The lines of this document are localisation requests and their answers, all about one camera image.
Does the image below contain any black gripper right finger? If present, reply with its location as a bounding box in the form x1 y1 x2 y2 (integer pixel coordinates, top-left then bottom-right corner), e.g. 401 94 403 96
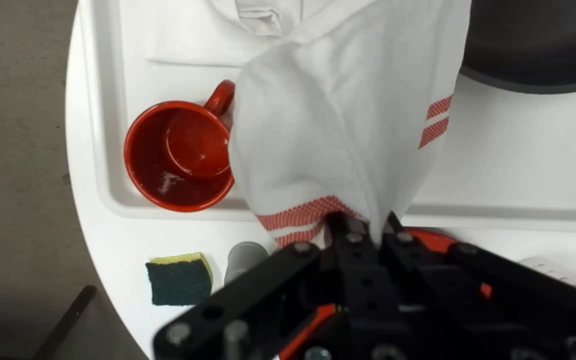
377 212 576 360

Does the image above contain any red ceramic mug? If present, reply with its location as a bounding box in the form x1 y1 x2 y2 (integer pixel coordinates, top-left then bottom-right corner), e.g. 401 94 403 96
123 78 238 214

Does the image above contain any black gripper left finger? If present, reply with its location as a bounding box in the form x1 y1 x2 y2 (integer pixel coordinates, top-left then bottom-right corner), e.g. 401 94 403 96
155 209 405 360

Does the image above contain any red striped white towel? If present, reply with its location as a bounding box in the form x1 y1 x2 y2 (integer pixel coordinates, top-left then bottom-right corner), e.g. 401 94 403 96
230 0 474 249

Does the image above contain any green yellow sponge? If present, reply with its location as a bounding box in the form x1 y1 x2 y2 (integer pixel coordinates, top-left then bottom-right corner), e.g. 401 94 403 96
145 249 215 307

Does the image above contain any black frying pan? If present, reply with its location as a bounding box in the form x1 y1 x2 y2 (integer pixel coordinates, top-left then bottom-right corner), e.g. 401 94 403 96
461 0 576 96

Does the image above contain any white plastic tray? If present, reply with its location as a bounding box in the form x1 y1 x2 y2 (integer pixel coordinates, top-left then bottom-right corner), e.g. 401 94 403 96
77 0 576 225

